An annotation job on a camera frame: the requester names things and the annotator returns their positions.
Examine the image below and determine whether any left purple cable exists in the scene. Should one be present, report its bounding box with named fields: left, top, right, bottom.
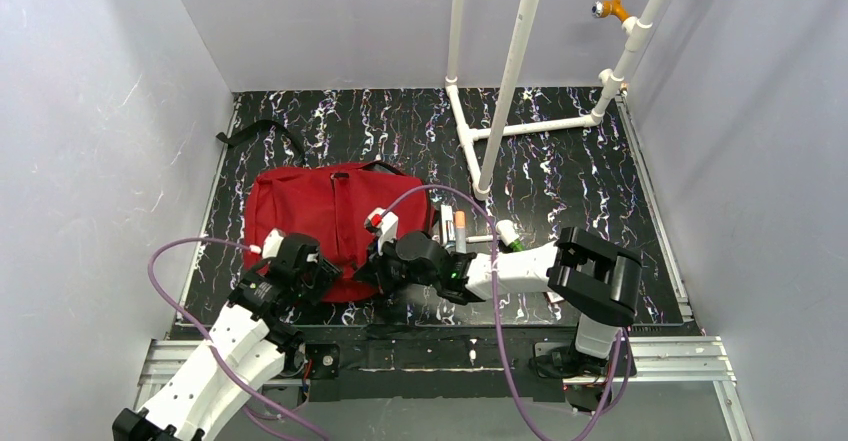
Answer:
left=146, top=236, right=333, bottom=441

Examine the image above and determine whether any white pen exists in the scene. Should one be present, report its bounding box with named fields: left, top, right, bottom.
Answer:
left=466, top=234, right=499, bottom=244

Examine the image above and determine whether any purple cable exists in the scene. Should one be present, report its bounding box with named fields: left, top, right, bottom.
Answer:
left=146, top=236, right=333, bottom=441
left=377, top=184, right=634, bottom=441

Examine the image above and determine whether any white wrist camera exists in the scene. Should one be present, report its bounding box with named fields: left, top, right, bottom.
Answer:
left=261, top=229, right=286, bottom=259
left=364, top=207, right=399, bottom=255

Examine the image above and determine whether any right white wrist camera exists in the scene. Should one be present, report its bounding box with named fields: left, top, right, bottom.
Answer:
left=364, top=207, right=399, bottom=255

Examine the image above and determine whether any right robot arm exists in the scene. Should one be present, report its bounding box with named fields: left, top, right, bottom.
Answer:
left=353, top=227, right=642, bottom=378

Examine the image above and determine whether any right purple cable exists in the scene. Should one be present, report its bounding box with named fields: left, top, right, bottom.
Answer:
left=377, top=184, right=634, bottom=441

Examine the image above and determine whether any white PVC pipe frame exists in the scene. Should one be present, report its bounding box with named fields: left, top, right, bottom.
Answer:
left=442, top=0, right=670, bottom=200

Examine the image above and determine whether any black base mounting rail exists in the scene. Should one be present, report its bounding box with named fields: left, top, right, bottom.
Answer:
left=139, top=321, right=737, bottom=405

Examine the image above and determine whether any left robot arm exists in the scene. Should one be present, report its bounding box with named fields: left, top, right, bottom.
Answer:
left=112, top=230, right=341, bottom=440

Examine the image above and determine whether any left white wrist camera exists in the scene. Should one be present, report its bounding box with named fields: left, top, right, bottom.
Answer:
left=261, top=229, right=286, bottom=259

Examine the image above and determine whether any red student backpack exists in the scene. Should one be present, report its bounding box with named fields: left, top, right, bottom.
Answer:
left=216, top=119, right=424, bottom=303

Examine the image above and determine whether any orange capped glue stick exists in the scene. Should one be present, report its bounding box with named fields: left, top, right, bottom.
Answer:
left=453, top=210, right=467, bottom=254

